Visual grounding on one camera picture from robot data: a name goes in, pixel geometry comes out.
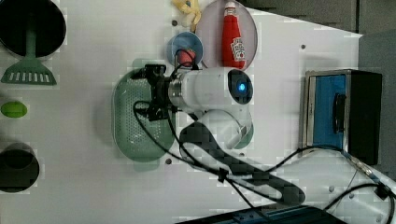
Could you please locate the grey oval plate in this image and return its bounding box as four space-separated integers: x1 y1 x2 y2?
195 0 258 69

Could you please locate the red strawberry in bowl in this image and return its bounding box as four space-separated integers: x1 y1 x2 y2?
177 49 196 67

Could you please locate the black toaster oven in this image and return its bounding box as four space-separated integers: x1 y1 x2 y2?
302 69 382 165

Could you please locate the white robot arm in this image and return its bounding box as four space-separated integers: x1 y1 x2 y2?
142 64 305 205

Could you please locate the blue bowl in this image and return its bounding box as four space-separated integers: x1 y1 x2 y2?
165 32 204 64

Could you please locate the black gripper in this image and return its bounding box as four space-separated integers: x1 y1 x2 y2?
145 64 175 121

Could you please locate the yellow banana peel toy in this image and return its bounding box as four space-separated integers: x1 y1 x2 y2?
171 0 202 33

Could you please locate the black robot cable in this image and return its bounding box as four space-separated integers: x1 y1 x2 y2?
132 49 396 224

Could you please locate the black pot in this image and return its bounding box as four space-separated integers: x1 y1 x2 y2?
0 0 66 58

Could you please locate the green plastic strainer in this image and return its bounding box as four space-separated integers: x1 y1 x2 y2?
111 59 175 173

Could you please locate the red ketchup bottle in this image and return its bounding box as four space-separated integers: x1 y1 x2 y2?
221 1 246 69

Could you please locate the green lime toy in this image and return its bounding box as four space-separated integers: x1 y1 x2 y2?
1 102 28 119

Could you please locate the green spatula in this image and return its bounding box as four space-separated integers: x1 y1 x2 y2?
1 19 57 86

